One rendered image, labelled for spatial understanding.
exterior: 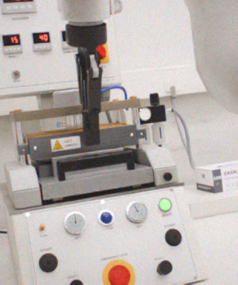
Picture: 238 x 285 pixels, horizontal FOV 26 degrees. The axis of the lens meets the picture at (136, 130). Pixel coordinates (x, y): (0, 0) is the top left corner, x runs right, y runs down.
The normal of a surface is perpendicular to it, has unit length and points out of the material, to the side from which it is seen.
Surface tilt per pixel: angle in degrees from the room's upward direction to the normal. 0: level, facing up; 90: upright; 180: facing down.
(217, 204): 90
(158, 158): 41
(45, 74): 90
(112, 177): 90
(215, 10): 96
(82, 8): 108
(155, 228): 65
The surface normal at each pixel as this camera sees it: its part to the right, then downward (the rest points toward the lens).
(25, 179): 0.11, -0.74
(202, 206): 0.22, 0.03
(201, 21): -0.93, 0.00
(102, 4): 0.74, 0.26
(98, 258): 0.22, -0.40
